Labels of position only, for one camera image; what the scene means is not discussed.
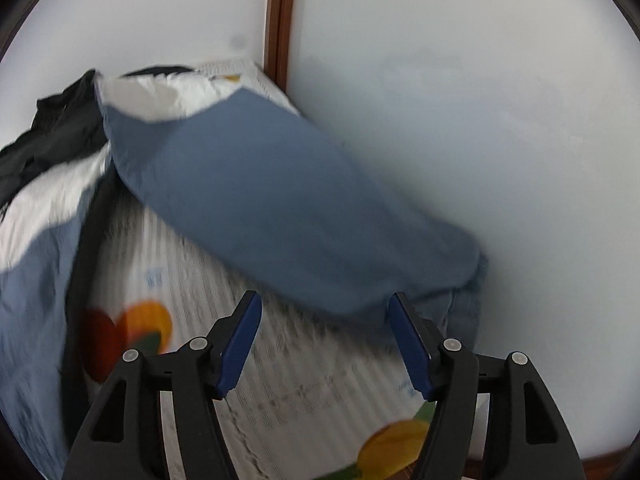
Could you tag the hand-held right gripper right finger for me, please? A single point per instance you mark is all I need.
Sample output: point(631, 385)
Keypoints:
point(411, 350)

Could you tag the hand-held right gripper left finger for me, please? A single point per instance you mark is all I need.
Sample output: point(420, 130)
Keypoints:
point(239, 350)

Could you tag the black garment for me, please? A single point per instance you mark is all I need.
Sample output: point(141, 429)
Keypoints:
point(60, 130)

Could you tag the fruit print lace tablecloth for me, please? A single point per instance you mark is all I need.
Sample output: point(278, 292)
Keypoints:
point(300, 375)

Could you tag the white and pale blue garment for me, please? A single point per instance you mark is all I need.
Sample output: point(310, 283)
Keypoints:
point(35, 240)

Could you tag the brown wooden door frame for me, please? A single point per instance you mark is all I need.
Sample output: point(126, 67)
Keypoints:
point(280, 10)

